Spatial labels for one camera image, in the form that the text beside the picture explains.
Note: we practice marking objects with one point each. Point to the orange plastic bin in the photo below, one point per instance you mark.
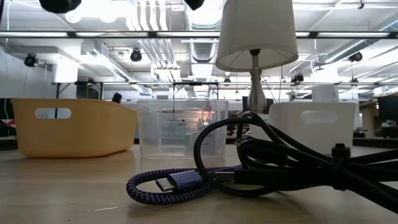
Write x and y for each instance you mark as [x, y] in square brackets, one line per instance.
[77, 137]

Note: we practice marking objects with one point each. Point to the white plastic bin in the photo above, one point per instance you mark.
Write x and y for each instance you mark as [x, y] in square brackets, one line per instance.
[311, 137]

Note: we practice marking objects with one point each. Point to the black aluminium rig frame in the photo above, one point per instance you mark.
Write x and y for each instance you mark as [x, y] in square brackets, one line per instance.
[152, 34]

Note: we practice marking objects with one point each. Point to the small black background object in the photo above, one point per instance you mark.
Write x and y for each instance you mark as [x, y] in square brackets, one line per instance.
[116, 98]

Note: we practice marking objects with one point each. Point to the white shade table lamp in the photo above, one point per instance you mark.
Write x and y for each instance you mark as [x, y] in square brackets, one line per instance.
[255, 31]

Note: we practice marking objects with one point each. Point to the silver ventilation duct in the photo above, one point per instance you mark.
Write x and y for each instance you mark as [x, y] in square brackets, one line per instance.
[203, 51]

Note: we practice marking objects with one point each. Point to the black background table frame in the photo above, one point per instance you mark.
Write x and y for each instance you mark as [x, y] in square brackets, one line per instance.
[196, 83]

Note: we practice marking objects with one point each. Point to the black monitor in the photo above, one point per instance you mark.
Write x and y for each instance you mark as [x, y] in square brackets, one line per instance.
[388, 109]

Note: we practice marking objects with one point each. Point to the clear plastic bin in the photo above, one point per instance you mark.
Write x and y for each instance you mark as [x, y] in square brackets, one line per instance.
[161, 133]

